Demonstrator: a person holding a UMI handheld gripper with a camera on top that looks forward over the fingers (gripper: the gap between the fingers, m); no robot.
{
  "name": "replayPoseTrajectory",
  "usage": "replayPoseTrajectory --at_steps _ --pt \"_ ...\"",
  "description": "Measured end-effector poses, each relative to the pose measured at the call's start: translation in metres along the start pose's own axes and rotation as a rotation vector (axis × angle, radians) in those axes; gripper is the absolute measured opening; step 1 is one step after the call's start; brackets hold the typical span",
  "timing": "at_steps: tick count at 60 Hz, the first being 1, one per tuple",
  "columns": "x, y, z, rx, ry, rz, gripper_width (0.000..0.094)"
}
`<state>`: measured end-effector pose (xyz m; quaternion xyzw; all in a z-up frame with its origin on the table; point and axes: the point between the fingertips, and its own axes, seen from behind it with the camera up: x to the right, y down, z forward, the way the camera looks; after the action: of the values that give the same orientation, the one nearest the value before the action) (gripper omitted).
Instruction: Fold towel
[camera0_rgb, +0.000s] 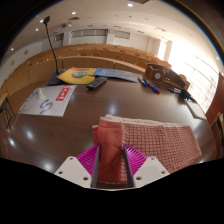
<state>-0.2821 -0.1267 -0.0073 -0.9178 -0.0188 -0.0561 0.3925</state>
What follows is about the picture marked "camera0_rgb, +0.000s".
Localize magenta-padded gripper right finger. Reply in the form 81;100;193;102
121;143;170;189

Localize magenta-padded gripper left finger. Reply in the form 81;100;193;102
54;143;101;189

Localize red checkered towel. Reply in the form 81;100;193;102
92;114;203;185

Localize white poster with red print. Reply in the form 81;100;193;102
18;84;78;118

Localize wooden shelf unit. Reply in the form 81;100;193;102
210;112;224;158

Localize black pen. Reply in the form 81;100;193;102
167;86;183;95

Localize black whiteboard eraser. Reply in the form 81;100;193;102
179;88;198;103

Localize blue marker pen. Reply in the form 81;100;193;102
138;76;148;88
143;78;156;92

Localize black remote control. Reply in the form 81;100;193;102
85;76;109;91

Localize black-legged wooden side table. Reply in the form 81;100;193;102
0;93;17;130

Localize black gooseneck table microphone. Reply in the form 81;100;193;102
42;15;68;87

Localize wooden desk organizer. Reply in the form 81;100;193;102
144;63;190;90

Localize blue booklet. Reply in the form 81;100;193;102
93;67;140;83

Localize wooden auditorium seat rows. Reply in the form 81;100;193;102
0;43;174;98

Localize recessed ceiling lights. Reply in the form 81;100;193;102
9;2;135;52

